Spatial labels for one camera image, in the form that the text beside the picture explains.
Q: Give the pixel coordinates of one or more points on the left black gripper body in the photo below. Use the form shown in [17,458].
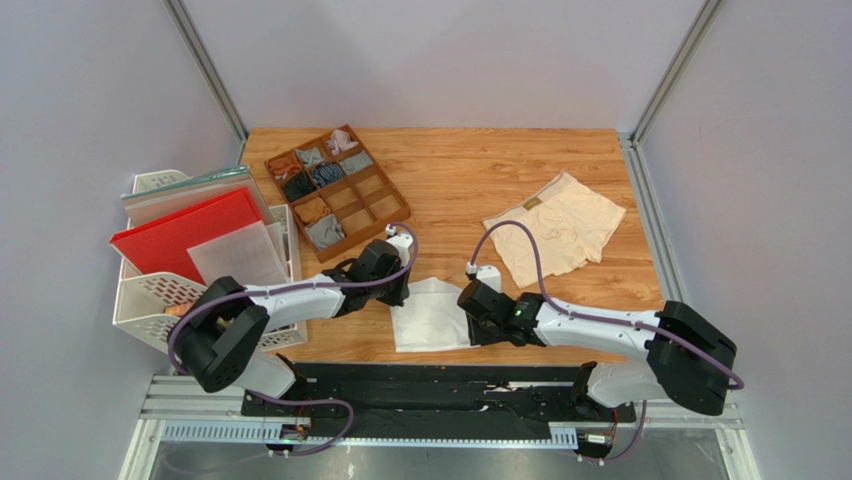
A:
[390,293]

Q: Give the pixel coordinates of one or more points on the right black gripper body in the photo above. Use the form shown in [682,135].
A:
[474,331]

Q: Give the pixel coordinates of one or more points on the white underwear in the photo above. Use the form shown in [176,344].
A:
[430,319]

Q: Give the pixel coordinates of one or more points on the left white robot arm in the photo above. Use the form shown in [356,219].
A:
[217,340]

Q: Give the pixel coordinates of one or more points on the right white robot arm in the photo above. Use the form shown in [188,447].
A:
[673,353]

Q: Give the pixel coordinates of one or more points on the grey rolled cloth lower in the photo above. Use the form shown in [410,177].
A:
[326,232]

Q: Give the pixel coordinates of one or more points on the grey rolled cloth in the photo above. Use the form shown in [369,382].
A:
[310,157]
[356,163]
[326,232]

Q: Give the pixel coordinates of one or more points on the brown compartment organizer box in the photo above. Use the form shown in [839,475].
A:
[364,203]

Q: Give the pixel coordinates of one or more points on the orange rolled cloth lower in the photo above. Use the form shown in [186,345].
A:
[312,211]

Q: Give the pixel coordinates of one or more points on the orange rolled cloth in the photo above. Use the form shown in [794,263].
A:
[312,211]
[284,166]

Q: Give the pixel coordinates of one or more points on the grey rolled cloth right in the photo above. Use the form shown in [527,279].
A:
[356,163]

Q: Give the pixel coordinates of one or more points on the striped blue rolled cloth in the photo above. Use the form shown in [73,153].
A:
[326,174]

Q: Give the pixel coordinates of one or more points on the black rolled cloth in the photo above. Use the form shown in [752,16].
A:
[298,186]

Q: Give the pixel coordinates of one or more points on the beige boxer shorts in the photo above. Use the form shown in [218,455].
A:
[570,223]

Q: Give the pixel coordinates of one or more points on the grey rolled cloth top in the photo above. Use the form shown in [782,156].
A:
[310,157]

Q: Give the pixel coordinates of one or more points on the translucent white folder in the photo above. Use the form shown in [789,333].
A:
[252,255]

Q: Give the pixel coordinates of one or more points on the pink rolled cloth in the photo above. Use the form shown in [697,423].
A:
[340,141]

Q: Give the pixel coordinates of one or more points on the orange rolled cloth top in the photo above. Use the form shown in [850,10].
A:
[284,166]

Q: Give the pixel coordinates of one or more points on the red folder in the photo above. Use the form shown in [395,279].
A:
[162,245]

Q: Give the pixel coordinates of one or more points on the white file rack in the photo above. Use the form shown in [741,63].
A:
[141,300]

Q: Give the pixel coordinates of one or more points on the grey folder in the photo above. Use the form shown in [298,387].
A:
[156,194]

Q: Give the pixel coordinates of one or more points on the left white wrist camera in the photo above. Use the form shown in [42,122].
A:
[402,241]

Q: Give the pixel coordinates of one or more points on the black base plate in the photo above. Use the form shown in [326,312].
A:
[440,394]

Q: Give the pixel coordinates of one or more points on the white slotted cable duct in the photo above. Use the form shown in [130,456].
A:
[374,432]

